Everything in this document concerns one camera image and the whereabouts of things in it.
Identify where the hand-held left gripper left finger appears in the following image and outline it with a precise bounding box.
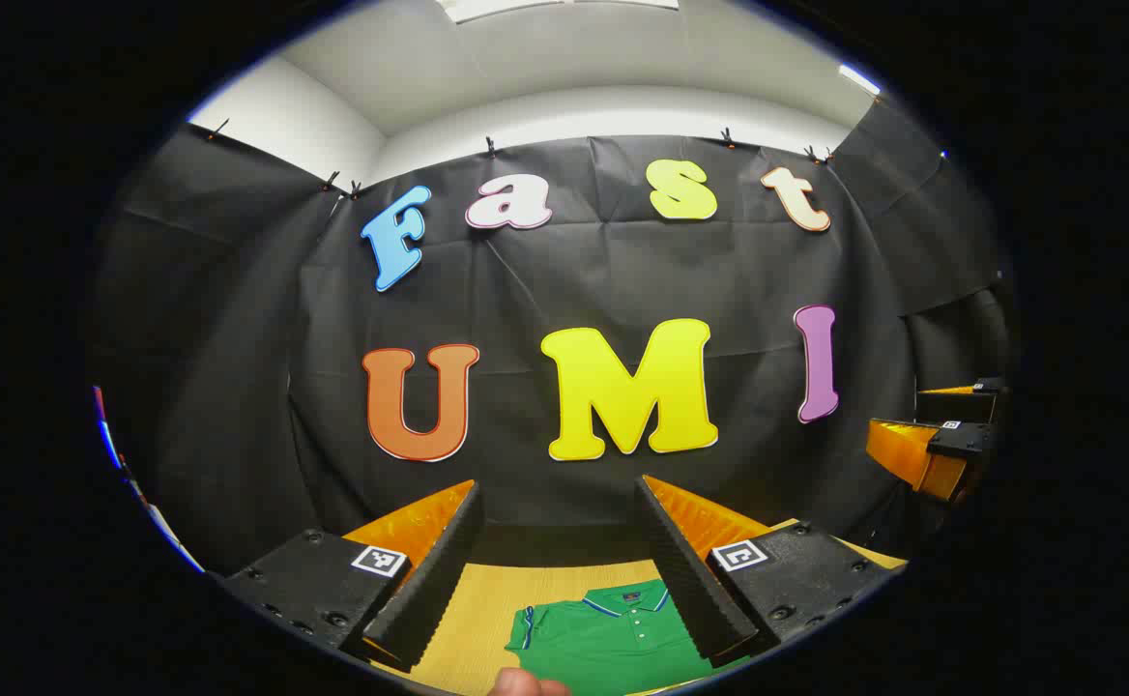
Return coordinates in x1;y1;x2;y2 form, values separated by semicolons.
221;478;485;675

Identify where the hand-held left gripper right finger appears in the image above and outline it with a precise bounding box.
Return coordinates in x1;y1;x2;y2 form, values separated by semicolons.
634;474;900;668

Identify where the green T-shirt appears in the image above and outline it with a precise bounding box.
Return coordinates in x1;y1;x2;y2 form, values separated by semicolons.
505;578;749;696

